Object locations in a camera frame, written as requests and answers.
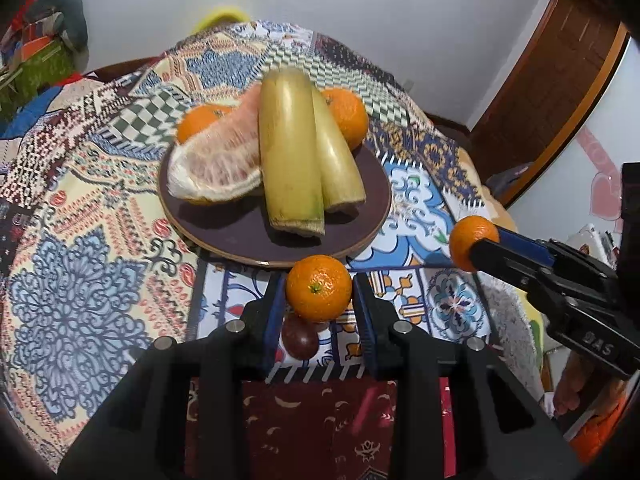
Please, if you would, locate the small mandarin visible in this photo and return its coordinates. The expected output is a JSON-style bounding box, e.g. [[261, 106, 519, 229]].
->
[[449, 216, 499, 272], [285, 255, 352, 323]]

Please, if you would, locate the sugarcane piece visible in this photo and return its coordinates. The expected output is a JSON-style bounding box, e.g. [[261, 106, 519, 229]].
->
[[311, 86, 367, 212], [259, 67, 324, 236]]

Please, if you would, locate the large orange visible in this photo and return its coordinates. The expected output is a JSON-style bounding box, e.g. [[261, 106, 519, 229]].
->
[[321, 88, 369, 151]]

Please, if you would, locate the large pomelo segment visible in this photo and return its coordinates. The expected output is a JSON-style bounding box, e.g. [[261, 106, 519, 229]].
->
[[167, 84, 262, 204]]

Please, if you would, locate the medium orange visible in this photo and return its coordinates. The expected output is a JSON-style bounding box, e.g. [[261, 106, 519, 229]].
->
[[176, 104, 233, 144]]

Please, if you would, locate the right human hand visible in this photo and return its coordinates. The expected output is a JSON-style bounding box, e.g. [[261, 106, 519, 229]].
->
[[553, 351, 627, 416]]

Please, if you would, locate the purple round plate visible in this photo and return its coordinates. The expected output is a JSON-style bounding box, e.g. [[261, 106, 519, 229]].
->
[[157, 138, 393, 269]]

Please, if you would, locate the wooden door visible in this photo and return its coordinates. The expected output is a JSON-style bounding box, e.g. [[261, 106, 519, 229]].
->
[[471, 0, 629, 207]]

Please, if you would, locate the yellow foam tube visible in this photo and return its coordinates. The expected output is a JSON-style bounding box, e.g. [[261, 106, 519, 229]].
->
[[191, 6, 250, 34]]

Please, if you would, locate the green storage box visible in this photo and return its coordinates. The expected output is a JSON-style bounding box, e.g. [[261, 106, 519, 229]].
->
[[1, 39, 75, 122]]

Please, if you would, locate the grey neck pillow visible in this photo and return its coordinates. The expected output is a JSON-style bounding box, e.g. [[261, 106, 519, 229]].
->
[[25, 0, 88, 53]]

